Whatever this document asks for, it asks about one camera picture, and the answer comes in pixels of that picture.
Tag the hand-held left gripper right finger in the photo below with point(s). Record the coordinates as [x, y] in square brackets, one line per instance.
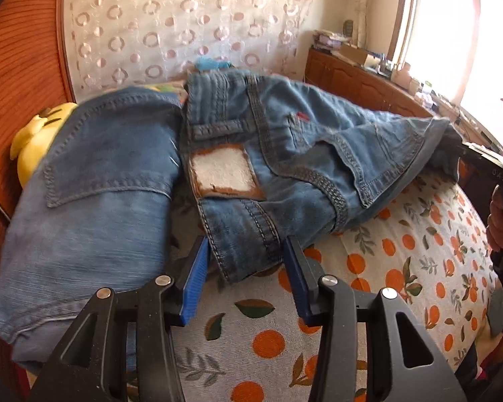
[297, 284]

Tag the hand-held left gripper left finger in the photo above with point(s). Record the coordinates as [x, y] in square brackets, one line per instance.
[195, 284]

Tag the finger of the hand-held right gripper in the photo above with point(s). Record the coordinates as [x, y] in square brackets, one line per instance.
[478, 153]

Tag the blue denim pants with patch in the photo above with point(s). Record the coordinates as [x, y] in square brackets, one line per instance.
[310, 155]

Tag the person's right hand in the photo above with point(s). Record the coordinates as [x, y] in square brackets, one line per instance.
[499, 222]

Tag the orange-print white bed sheet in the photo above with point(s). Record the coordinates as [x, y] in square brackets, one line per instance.
[381, 268]

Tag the wood-framed window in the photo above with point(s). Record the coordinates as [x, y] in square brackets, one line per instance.
[440, 29]

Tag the long wooden cabinet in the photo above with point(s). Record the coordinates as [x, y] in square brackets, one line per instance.
[352, 81]

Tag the open cardboard box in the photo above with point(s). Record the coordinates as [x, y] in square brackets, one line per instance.
[356, 53]

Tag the blue-grey cloth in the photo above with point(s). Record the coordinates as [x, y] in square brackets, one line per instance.
[501, 312]

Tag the white gathered window curtain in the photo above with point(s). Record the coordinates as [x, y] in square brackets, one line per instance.
[362, 4]

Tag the stack of papers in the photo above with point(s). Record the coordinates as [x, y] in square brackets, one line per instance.
[327, 39]

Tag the floral pink blanket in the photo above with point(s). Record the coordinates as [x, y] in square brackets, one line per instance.
[167, 88]

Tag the yellow plush toy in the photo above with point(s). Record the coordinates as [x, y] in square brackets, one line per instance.
[33, 146]

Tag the circle-patterned sheer curtain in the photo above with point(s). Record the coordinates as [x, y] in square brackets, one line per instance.
[172, 21]

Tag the slatted wooden wardrobe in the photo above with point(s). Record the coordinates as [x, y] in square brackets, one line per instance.
[21, 71]

